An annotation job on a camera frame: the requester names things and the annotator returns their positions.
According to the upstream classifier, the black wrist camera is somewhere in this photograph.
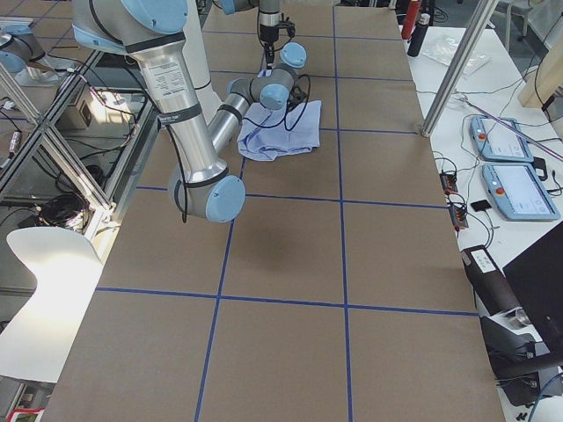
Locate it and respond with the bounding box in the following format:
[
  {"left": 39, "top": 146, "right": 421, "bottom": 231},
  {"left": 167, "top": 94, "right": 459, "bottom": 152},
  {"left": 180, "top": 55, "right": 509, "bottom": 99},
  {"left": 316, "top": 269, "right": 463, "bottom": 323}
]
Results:
[
  {"left": 277, "top": 15, "right": 296, "bottom": 39},
  {"left": 287, "top": 85, "right": 309, "bottom": 109}
]

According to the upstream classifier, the black monitor screen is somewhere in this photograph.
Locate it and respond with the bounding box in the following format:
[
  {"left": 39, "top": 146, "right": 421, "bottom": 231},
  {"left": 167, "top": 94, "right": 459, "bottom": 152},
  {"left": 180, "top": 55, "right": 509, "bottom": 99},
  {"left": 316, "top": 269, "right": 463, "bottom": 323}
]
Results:
[{"left": 503, "top": 224, "right": 562, "bottom": 351}]

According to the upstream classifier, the upper blue teach pendant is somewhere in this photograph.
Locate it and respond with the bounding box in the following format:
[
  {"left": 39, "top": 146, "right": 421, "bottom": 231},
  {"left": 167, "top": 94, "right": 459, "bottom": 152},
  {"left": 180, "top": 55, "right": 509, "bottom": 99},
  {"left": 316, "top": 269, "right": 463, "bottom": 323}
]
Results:
[{"left": 469, "top": 115, "right": 533, "bottom": 164}]

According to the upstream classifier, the red circuit board lower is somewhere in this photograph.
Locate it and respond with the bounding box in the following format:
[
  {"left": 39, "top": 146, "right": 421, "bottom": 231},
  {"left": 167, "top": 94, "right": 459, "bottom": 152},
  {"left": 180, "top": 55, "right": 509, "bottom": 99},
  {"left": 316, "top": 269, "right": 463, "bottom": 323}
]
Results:
[{"left": 449, "top": 203, "right": 469, "bottom": 231}]

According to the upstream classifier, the light blue striped shirt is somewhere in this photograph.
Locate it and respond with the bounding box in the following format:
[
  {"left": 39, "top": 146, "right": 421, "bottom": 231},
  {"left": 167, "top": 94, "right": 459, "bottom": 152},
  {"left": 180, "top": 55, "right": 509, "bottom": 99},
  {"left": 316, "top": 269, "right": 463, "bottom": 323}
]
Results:
[{"left": 237, "top": 100, "right": 322, "bottom": 162}]

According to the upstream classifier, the blue teach pendant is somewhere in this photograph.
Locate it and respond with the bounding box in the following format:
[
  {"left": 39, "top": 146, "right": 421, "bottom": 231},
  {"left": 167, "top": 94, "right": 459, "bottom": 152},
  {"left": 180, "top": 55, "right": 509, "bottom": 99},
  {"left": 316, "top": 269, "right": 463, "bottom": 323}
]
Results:
[
  {"left": 469, "top": 115, "right": 533, "bottom": 164},
  {"left": 481, "top": 163, "right": 560, "bottom": 222}
]

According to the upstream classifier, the metal reacher grabber tool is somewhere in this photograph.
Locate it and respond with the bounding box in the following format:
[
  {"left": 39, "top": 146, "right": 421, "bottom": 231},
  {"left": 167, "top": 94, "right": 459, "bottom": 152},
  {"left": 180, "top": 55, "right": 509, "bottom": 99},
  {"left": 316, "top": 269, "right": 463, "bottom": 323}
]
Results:
[{"left": 458, "top": 97, "right": 563, "bottom": 162}]

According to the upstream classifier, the brown paper roll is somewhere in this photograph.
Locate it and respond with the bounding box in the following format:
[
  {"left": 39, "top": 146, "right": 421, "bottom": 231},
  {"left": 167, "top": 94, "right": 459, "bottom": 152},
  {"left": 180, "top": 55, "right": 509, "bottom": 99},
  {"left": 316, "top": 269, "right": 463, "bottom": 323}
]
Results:
[{"left": 460, "top": 245, "right": 522, "bottom": 317}]

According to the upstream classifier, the white moulded chair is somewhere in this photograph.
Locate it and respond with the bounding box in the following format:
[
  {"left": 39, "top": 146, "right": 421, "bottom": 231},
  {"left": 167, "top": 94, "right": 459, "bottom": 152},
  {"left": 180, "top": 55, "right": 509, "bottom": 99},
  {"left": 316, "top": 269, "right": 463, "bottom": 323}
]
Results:
[{"left": 1, "top": 227, "right": 103, "bottom": 383}]

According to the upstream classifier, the aluminium frame post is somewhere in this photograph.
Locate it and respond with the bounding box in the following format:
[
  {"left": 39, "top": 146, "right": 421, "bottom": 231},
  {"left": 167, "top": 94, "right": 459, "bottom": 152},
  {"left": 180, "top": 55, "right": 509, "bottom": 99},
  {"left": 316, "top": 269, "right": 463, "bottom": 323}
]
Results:
[{"left": 420, "top": 0, "right": 498, "bottom": 138}]

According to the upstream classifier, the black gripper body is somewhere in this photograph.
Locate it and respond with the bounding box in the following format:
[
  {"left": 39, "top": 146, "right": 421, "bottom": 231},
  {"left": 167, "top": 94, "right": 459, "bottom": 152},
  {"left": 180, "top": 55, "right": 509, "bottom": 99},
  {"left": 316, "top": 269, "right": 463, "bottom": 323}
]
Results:
[{"left": 259, "top": 26, "right": 279, "bottom": 48}]

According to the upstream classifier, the red circuit board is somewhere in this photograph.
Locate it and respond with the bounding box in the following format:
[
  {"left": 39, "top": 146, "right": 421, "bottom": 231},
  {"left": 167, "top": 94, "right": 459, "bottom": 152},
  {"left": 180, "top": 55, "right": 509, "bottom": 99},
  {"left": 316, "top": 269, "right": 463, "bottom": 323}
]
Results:
[
  {"left": 449, "top": 203, "right": 469, "bottom": 231},
  {"left": 439, "top": 172, "right": 458, "bottom": 194}
]

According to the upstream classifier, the black water bottle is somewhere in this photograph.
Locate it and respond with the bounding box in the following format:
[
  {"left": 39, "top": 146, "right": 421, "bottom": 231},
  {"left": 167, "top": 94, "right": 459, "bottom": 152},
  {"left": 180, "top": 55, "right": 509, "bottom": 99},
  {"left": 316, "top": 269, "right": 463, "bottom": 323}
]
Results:
[{"left": 406, "top": 13, "right": 430, "bottom": 57}]

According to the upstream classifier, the red circuit board upper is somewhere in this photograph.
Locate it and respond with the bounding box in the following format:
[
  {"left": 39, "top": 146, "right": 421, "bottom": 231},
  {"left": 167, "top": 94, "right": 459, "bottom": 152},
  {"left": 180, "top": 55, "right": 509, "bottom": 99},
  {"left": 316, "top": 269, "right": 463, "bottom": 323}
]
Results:
[{"left": 439, "top": 172, "right": 458, "bottom": 194}]

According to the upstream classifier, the red cylinder bottle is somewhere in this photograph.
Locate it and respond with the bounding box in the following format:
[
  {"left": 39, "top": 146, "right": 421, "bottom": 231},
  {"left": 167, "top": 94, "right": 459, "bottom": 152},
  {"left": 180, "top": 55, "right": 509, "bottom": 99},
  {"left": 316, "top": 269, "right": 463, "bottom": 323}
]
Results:
[{"left": 401, "top": 0, "right": 421, "bottom": 40}]

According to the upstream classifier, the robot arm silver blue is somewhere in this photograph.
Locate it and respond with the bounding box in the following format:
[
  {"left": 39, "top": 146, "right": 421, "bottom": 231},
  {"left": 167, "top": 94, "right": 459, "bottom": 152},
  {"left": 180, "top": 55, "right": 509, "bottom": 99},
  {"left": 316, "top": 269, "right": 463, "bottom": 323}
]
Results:
[
  {"left": 218, "top": 0, "right": 282, "bottom": 69},
  {"left": 72, "top": 1, "right": 307, "bottom": 222}
]

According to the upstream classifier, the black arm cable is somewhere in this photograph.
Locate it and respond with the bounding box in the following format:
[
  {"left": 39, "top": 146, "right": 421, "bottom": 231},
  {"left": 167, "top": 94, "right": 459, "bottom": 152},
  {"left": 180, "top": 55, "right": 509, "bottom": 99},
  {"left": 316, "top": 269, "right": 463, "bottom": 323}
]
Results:
[{"left": 245, "top": 73, "right": 314, "bottom": 132}]

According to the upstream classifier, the lower blue teach pendant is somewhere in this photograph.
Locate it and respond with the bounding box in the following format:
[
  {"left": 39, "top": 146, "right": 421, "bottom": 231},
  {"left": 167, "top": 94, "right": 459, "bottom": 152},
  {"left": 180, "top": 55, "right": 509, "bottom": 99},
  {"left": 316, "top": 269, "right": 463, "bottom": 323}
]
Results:
[{"left": 481, "top": 163, "right": 560, "bottom": 222}]

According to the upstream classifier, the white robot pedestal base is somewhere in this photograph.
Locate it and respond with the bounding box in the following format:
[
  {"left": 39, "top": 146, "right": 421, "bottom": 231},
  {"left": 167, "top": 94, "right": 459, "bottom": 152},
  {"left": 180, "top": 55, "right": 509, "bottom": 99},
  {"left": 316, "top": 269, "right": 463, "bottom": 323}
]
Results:
[{"left": 182, "top": 0, "right": 222, "bottom": 123}]

